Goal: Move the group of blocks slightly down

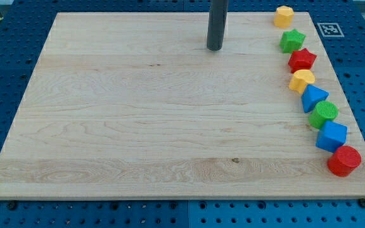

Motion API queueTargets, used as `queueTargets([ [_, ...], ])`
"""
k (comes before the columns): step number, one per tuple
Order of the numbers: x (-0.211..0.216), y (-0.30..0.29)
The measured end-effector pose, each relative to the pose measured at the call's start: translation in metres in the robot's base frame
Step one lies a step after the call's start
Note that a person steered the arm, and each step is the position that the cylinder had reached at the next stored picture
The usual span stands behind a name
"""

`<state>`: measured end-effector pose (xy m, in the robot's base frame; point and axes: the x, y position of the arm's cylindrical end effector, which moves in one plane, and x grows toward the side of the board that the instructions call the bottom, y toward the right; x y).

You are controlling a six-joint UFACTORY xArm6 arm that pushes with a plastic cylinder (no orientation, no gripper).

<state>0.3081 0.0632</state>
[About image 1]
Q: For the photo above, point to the light wooden board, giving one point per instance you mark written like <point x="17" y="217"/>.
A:
<point x="133" y="106"/>

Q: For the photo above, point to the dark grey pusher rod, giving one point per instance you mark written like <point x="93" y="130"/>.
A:
<point x="216" y="24"/>

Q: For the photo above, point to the yellow heart block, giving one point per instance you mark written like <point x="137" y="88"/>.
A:
<point x="300" y="80"/>

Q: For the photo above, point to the blue triangle block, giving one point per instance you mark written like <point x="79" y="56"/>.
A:
<point x="311" y="96"/>

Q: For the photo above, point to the red star block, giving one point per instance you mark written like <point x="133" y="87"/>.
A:
<point x="301" y="60"/>

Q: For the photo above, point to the green star block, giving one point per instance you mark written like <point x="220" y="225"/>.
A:
<point x="291" y="41"/>

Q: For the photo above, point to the yellow hexagon block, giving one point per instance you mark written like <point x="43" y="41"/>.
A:
<point x="283" y="17"/>

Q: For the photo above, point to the green cylinder block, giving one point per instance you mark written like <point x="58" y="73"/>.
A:
<point x="322" y="112"/>

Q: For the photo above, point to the blue cube block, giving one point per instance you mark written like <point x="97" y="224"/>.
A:
<point x="331" y="136"/>

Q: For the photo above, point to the white fiducial marker tag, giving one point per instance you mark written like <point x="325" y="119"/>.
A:
<point x="330" y="29"/>

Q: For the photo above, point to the red cylinder block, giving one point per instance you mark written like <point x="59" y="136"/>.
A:
<point x="344" y="161"/>

